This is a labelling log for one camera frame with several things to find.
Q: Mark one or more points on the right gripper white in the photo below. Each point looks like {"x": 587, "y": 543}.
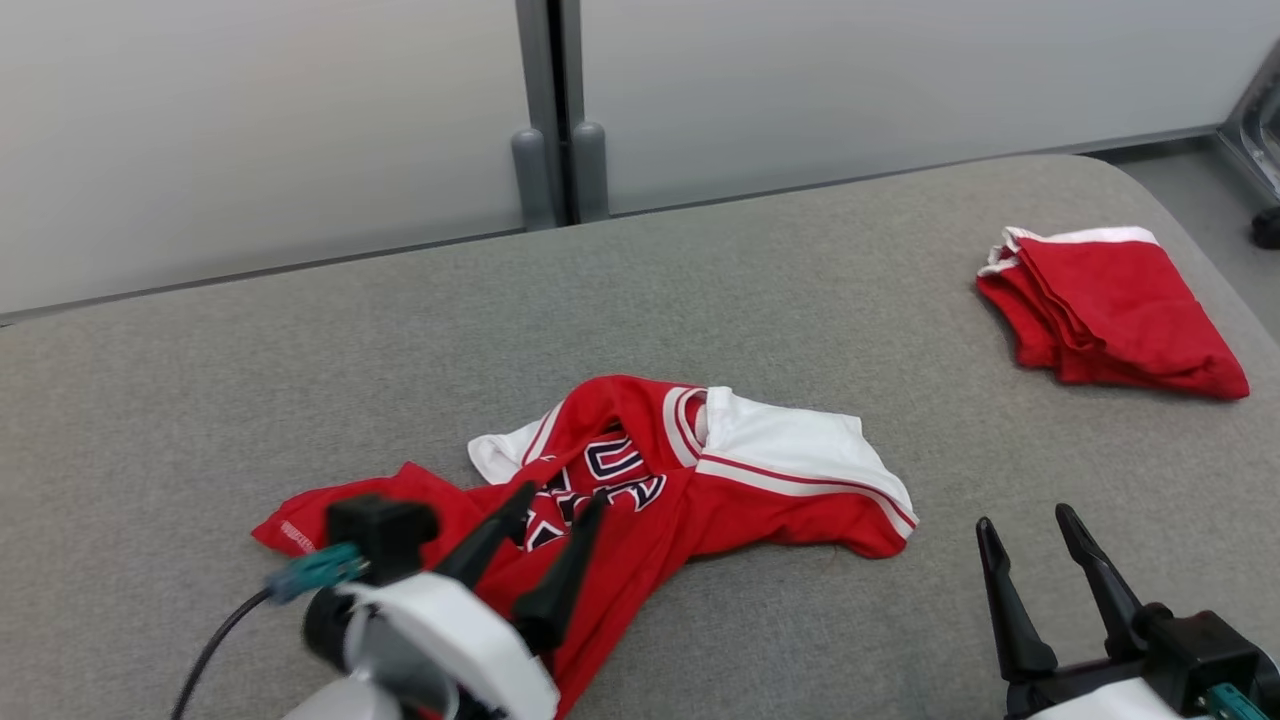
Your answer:
{"x": 1090, "y": 695}

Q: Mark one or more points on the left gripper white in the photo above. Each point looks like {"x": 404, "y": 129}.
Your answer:
{"x": 470, "y": 640}

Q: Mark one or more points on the red and white basketball jersey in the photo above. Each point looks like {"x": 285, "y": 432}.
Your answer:
{"x": 720, "y": 510}

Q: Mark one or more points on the red Bulls basketball shorts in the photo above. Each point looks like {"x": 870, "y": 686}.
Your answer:
{"x": 1130, "y": 310}

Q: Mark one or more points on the bulky black caster wheel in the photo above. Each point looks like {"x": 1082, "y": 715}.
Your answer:
{"x": 1268, "y": 228}

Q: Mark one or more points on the grey metal stand base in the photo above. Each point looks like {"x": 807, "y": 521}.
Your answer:
{"x": 1262, "y": 120}

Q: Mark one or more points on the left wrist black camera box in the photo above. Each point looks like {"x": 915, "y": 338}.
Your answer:
{"x": 385, "y": 535}

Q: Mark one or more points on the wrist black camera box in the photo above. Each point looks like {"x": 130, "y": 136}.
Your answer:
{"x": 385, "y": 535}
{"x": 1200, "y": 645}

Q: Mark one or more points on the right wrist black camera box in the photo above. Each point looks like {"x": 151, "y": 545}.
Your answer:
{"x": 1200, "y": 645}

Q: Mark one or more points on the grey cylindrical post foot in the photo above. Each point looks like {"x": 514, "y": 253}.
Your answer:
{"x": 590, "y": 170}
{"x": 532, "y": 180}

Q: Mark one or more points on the grey metal partition post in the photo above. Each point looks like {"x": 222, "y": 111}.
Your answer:
{"x": 540, "y": 60}

